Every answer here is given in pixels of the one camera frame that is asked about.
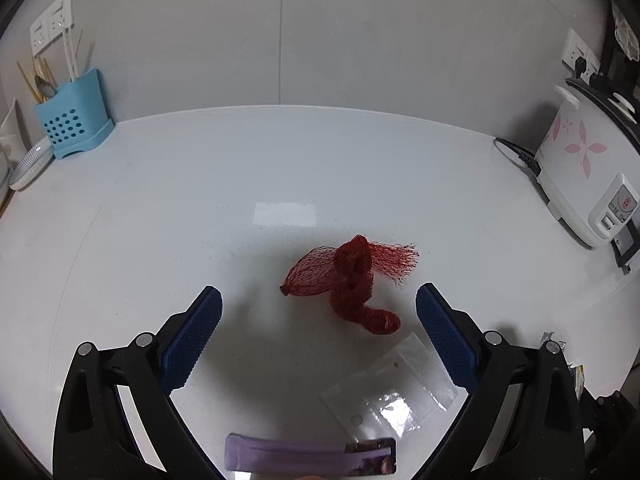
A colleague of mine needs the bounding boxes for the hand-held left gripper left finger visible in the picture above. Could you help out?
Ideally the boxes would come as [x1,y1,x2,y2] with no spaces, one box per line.
[52,286,223,480]

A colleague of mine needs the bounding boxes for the dark shelf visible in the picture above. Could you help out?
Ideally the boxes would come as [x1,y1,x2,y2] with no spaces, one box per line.
[607,0,640,78]

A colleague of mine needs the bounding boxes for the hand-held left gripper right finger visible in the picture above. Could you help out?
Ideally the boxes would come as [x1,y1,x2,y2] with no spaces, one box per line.
[416,282,586,480]

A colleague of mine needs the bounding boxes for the red mesh net bag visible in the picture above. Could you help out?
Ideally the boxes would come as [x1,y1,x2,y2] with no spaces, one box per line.
[280,234,420,337]

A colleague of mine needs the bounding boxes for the white utensil handle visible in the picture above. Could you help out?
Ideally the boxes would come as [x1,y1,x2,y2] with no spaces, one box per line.
[62,29,84,82]

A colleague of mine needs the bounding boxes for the clear plastic packet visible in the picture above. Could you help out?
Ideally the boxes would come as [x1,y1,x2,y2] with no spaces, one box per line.
[322,332,458,433]

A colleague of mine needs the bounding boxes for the white wall power strip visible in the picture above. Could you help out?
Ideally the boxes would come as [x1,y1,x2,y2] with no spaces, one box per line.
[561,28,601,77]

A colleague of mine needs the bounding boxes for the black power cord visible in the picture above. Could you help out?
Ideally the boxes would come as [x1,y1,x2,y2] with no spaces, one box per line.
[494,137,543,176]

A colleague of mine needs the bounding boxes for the white wall socket panel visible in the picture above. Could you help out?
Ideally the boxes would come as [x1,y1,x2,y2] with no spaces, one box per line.
[29,0,75,56]

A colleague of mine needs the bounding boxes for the white floral rice cooker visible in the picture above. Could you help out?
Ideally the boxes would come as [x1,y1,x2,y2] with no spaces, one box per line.
[535,77,640,248]

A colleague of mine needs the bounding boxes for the metal spoon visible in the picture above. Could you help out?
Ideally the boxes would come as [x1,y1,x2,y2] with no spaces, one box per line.
[35,75,59,102]

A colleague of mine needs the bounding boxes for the blue utensil holder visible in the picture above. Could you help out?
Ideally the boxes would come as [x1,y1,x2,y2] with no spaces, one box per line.
[34,69,116,160]

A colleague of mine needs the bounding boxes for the purple stick packet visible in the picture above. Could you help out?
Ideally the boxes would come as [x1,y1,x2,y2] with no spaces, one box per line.
[225,435,398,476]

